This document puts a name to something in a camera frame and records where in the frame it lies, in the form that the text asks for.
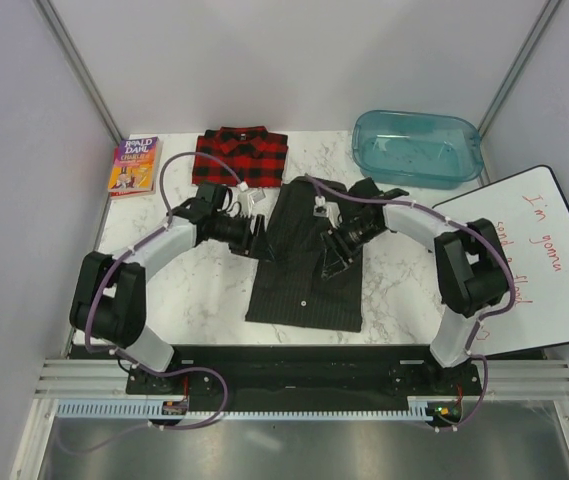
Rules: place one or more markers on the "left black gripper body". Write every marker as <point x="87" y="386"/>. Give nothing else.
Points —
<point x="241" y="242"/>

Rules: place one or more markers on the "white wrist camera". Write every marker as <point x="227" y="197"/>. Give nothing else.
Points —
<point x="327" y="210"/>
<point x="247" y="198"/>

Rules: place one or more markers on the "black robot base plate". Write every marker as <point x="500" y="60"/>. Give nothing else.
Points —
<point x="301" y="378"/>

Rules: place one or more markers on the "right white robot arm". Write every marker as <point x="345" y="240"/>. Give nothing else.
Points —
<point x="473" y="276"/>

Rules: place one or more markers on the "dark pinstriped long sleeve shirt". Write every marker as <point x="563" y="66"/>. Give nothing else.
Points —
<point x="290" y="290"/>

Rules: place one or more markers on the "white slotted cable duct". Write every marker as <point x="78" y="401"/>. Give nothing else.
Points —
<point x="159" y="410"/>

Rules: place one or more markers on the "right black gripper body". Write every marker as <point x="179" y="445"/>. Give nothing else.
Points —
<point x="341" y="236"/>

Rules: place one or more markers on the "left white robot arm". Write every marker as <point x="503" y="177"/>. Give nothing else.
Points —
<point x="110" y="299"/>

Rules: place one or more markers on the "teal transparent plastic bin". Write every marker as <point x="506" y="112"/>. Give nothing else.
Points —
<point x="416" y="149"/>

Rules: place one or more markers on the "whiteboard with red writing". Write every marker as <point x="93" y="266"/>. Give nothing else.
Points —
<point x="531" y="218"/>

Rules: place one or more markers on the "Roald Dahl paperback book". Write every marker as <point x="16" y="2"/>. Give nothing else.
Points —
<point x="135" y="167"/>

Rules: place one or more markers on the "red black plaid folded shirt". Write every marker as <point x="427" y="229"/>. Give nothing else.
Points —
<point x="255" y="154"/>

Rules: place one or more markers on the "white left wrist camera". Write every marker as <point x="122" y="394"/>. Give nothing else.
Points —
<point x="247" y="198"/>

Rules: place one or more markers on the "aluminium frame rail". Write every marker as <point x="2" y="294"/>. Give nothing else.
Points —
<point x="509" y="380"/>

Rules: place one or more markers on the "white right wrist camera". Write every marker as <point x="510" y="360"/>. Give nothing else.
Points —
<point x="327" y="210"/>

